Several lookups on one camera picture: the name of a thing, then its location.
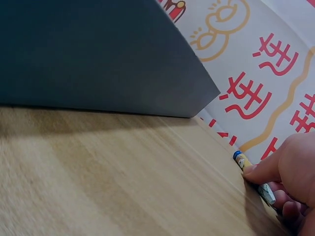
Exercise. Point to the dark grey board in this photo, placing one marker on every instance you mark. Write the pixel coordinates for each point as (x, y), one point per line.
(98, 54)

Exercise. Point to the printed pencil with blue end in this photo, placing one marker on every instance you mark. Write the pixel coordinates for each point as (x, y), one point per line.
(240, 159)

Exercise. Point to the person's right hand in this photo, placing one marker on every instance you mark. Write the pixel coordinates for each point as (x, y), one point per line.
(300, 167)

